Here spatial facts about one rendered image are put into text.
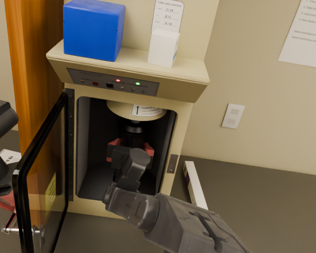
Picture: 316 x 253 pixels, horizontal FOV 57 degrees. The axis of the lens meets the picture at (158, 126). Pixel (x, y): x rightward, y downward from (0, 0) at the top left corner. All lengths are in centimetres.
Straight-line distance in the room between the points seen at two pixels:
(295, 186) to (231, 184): 30
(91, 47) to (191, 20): 23
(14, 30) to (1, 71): 70
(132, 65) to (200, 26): 18
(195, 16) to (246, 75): 58
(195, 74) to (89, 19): 23
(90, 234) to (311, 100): 99
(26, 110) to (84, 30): 24
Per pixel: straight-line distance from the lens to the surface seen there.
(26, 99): 69
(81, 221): 100
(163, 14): 66
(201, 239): 28
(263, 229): 114
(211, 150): 136
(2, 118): 63
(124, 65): 57
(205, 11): 66
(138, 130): 85
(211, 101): 122
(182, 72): 59
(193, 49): 68
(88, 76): 64
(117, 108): 78
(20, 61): 66
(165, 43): 58
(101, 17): 56
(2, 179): 63
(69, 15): 57
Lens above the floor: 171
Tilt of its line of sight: 31 degrees down
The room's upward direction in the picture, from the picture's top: 11 degrees clockwise
